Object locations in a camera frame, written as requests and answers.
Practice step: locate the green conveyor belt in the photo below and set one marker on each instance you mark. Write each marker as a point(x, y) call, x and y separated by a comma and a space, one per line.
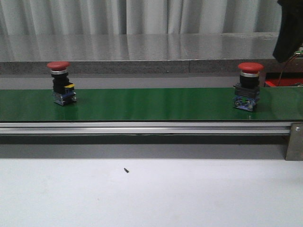
point(151, 104)

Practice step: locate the grey curtain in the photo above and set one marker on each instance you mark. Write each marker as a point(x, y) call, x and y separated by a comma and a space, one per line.
point(120, 17)

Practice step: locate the red plastic tray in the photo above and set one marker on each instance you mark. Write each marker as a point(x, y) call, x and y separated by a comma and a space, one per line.
point(288, 79)

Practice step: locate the steel conveyor support bracket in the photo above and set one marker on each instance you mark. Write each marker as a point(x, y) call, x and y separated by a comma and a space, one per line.
point(295, 144)

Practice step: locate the aluminium conveyor side rail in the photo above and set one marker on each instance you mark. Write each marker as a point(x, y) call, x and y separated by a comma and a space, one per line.
point(246, 127)

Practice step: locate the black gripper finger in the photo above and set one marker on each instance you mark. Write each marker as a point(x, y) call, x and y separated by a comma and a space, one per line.
point(290, 36)

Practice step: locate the red mushroom push button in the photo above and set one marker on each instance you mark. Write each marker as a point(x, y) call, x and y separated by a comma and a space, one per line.
point(63, 90)
point(246, 94)

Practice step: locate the grey stone counter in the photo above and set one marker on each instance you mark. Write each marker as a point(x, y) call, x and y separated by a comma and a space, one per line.
point(140, 54)

